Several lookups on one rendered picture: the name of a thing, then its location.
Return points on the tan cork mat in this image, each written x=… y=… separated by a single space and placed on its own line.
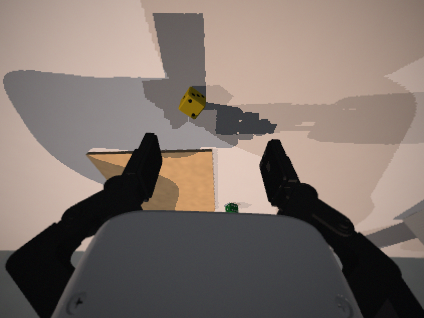
x=185 y=180

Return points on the green die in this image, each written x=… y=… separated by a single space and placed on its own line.
x=231 y=208

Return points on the yellow die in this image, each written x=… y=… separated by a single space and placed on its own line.
x=192 y=103

